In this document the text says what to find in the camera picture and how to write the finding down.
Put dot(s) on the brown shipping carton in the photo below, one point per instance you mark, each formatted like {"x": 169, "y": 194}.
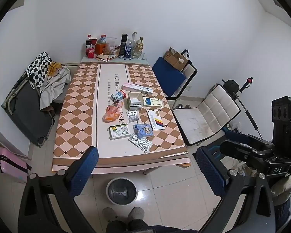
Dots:
{"x": 175, "y": 58}

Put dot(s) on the blue and white medicine box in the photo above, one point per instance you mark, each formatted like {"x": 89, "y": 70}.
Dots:
{"x": 153, "y": 102}

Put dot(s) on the checkered tablecloth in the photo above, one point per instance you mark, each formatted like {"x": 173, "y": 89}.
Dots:
{"x": 82, "y": 116}

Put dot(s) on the brown cardboard box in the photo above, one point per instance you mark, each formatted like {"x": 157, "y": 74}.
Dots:
{"x": 135, "y": 101}

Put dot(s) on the black frame chair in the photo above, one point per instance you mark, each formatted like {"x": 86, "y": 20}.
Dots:
{"x": 190, "y": 71}

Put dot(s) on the orange carton box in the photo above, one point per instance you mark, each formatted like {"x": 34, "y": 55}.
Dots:
{"x": 100, "y": 48}

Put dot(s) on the blue cartoon packet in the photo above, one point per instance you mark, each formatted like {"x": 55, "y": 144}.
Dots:
{"x": 143, "y": 130}

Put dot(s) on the black spray can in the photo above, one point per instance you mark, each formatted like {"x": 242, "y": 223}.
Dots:
{"x": 123, "y": 46}

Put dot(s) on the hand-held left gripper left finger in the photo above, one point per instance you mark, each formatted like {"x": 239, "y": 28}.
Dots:
{"x": 86, "y": 165}

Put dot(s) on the silver blister pack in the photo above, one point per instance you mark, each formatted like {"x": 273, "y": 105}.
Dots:
{"x": 141, "y": 143}

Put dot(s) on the small pill blister pack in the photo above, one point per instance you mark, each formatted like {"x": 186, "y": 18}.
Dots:
{"x": 132, "y": 116}

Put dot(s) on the amber perfume bottle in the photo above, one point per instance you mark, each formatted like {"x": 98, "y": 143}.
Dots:
{"x": 138, "y": 48}

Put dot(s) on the orange net bag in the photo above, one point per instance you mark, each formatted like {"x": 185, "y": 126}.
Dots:
{"x": 54, "y": 68}

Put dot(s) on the tall clear glass bottle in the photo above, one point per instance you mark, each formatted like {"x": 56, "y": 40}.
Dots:
{"x": 134, "y": 38}

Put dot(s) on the clear bottle with blue label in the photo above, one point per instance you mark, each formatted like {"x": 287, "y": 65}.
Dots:
{"x": 128, "y": 51}

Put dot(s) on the small milk carton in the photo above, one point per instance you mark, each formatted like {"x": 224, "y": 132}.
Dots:
{"x": 118, "y": 96}

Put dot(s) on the white box with colour stripes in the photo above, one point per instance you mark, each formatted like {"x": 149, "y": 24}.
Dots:
{"x": 155, "y": 119}

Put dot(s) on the clear snack bag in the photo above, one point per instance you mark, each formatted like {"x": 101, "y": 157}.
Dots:
{"x": 110, "y": 46}

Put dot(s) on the person's right grey slipper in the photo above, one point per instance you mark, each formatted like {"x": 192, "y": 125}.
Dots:
{"x": 135, "y": 214}

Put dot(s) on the pink toothpaste box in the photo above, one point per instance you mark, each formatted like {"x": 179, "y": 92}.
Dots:
{"x": 137, "y": 88}

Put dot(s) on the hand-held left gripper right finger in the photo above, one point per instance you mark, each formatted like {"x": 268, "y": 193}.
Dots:
{"x": 209, "y": 168}

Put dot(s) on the red paper cup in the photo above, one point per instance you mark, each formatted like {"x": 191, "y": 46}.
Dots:
{"x": 93, "y": 41}

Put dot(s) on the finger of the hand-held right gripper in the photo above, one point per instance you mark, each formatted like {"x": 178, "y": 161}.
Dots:
{"x": 235, "y": 150}
{"x": 235, "y": 136}

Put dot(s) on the pink suitcase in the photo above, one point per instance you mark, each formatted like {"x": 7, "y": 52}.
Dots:
{"x": 7, "y": 166}

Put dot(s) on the green and white medicine box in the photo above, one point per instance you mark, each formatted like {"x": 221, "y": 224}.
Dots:
{"x": 119, "y": 131}

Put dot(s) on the orange plastic bag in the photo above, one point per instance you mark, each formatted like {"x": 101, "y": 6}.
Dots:
{"x": 112, "y": 113}

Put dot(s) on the black and white checkered cloth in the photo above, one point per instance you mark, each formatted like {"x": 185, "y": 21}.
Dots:
{"x": 40, "y": 69}

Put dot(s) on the dumbbells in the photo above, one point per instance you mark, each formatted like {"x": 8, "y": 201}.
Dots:
{"x": 181, "y": 106}

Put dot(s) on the white padded chair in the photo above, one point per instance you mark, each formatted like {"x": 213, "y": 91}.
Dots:
{"x": 206, "y": 119}

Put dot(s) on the person's legs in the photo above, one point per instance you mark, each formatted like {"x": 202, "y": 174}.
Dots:
{"x": 128, "y": 227}

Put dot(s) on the person's right forearm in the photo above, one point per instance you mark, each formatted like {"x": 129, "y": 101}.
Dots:
{"x": 282, "y": 189}

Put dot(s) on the round white trash bin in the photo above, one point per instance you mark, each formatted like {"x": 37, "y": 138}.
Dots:
{"x": 122, "y": 191}

